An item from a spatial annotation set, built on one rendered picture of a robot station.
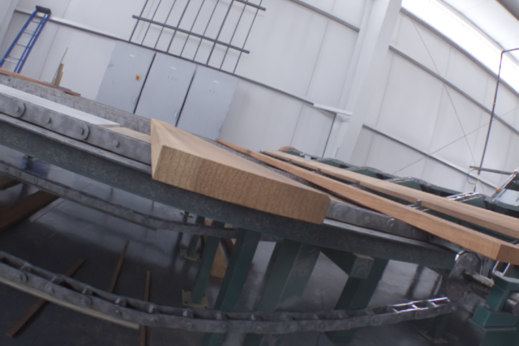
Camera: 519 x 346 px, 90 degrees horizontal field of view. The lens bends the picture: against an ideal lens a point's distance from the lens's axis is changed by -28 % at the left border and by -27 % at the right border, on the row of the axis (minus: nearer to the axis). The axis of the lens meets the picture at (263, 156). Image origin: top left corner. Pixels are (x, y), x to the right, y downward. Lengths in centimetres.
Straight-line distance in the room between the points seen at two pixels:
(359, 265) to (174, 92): 560
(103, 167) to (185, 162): 28
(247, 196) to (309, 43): 707
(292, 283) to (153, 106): 548
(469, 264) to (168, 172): 82
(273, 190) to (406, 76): 824
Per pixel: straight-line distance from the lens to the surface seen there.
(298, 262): 71
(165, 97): 604
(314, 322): 71
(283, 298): 74
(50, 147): 54
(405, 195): 167
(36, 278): 67
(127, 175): 51
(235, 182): 27
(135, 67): 617
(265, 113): 682
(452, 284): 93
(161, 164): 26
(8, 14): 798
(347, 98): 728
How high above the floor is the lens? 89
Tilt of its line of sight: 1 degrees down
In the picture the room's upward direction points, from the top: 18 degrees clockwise
